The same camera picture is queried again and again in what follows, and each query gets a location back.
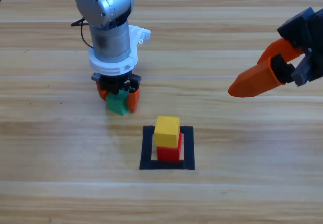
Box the black tape square outline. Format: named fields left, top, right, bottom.
left=139, top=125, right=196, bottom=171

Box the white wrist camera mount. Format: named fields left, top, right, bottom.
left=87, top=24, right=152, bottom=76

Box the red cube block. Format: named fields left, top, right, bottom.
left=157, top=132, right=183, bottom=163

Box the yellow cube block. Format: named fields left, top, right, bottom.
left=153, top=115, right=181, bottom=149

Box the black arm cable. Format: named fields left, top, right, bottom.
left=70, top=18, right=94, bottom=49

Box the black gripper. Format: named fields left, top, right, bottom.
left=90, top=71, right=142, bottom=113
left=228, top=7, right=323, bottom=98

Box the green cube block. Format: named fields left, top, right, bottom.
left=105, top=89, right=129, bottom=116

